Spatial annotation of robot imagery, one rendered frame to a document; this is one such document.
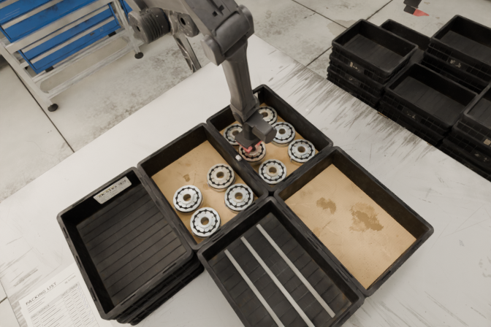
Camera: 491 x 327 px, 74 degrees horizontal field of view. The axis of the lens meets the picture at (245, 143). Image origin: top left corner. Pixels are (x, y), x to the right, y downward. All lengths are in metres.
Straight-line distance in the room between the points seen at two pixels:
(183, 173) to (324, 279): 0.62
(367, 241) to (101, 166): 1.13
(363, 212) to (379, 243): 0.11
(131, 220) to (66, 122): 1.75
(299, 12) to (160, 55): 1.36
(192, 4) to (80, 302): 1.09
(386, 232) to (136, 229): 0.84
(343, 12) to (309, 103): 1.90
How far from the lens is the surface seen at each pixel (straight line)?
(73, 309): 1.40
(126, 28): 2.96
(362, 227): 1.18
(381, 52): 2.25
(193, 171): 1.27
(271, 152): 1.27
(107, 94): 2.93
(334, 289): 1.11
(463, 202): 1.50
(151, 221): 1.23
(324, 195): 1.20
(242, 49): 0.71
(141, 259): 1.20
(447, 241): 1.41
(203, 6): 0.64
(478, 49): 2.47
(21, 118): 3.16
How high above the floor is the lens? 1.91
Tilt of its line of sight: 56 degrees down
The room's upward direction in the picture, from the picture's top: 8 degrees counter-clockwise
